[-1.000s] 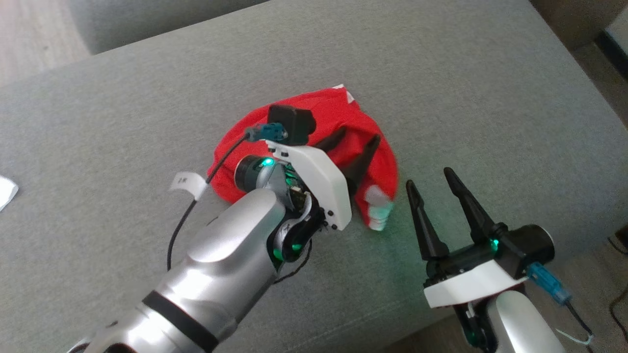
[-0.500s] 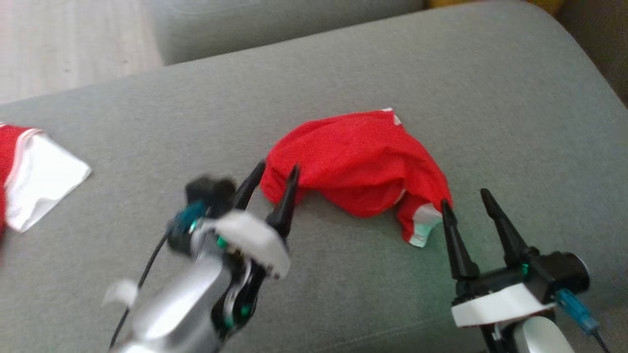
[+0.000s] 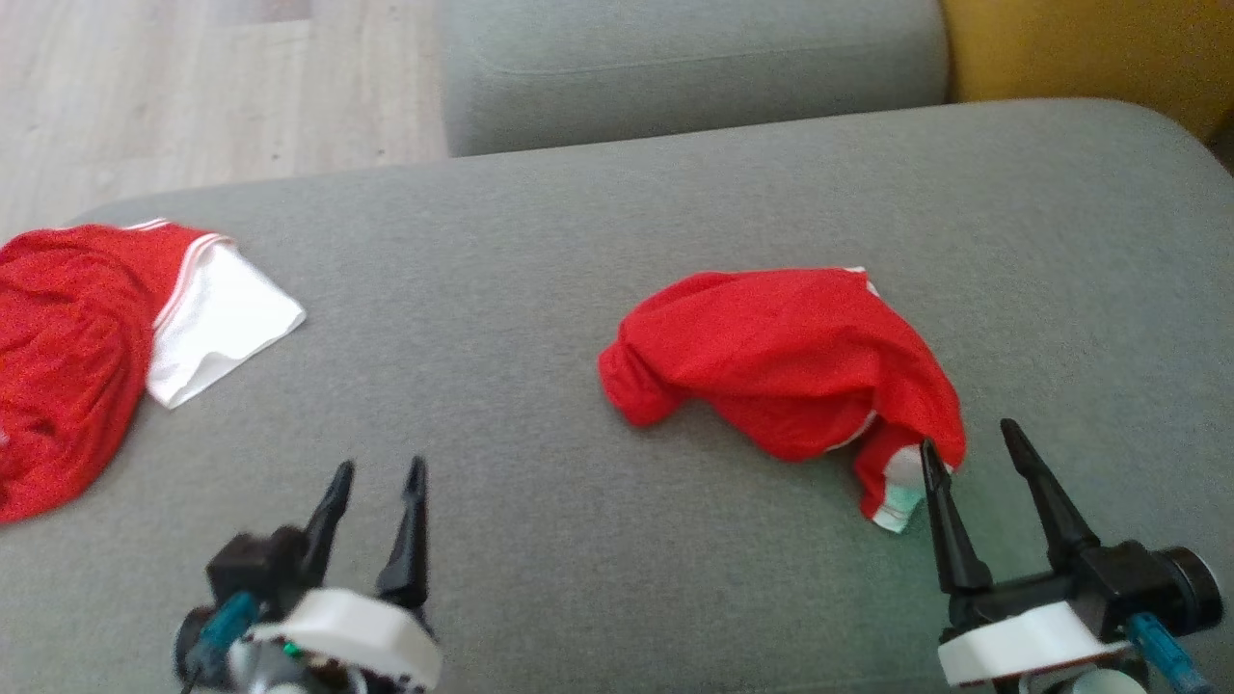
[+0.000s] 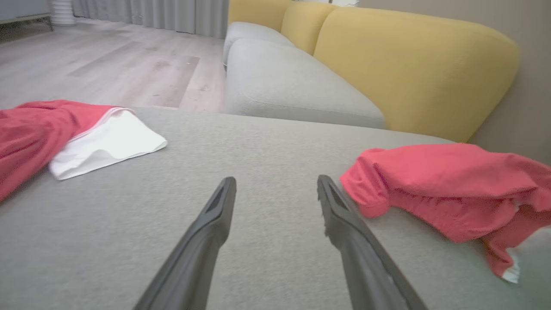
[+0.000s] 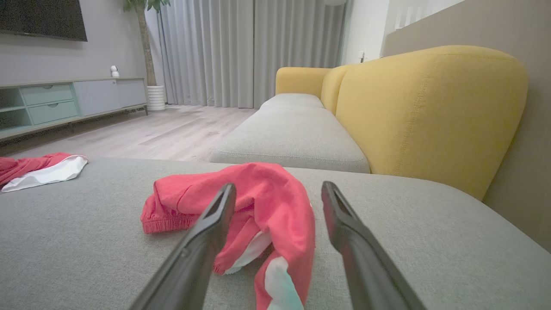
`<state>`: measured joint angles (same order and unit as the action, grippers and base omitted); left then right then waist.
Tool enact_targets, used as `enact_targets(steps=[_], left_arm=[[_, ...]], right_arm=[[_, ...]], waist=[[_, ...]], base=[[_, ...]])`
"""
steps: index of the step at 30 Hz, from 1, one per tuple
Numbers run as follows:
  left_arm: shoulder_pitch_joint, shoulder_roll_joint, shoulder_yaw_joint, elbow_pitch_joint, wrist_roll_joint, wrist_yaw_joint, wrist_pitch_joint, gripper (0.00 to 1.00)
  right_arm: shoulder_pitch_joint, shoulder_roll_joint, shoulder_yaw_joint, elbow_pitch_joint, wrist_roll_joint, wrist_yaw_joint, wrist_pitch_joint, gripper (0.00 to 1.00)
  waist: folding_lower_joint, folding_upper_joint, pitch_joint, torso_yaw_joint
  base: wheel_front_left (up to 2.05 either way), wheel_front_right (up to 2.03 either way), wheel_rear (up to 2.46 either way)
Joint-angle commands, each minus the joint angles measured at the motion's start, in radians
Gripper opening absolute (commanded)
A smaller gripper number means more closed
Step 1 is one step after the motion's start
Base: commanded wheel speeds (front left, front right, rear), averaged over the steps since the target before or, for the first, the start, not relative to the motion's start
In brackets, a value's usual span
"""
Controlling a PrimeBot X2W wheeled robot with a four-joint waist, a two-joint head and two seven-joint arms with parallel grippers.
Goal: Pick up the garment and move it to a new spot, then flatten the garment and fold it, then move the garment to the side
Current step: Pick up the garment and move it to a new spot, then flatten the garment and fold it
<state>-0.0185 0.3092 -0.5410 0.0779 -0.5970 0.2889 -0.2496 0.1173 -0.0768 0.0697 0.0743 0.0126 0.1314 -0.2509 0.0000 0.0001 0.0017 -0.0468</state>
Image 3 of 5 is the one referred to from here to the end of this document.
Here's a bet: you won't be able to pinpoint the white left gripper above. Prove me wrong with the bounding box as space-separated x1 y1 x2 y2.
229 456 445 694

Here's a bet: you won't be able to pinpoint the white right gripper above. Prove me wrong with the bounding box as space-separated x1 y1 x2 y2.
921 418 1137 689

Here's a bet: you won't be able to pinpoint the red shorts with white trim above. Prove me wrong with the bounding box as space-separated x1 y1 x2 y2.
598 267 967 534

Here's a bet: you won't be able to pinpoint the red Bulls 23 jersey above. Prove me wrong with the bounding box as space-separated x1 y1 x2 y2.
0 220 308 526

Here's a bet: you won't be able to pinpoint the large grey sofa seat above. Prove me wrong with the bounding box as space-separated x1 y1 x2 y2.
0 96 1234 694

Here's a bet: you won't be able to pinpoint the yellow sofa cushion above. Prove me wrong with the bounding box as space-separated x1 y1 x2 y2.
940 0 1234 146

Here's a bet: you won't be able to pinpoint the small grey sofa cushion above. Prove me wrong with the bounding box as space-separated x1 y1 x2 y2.
439 0 951 157

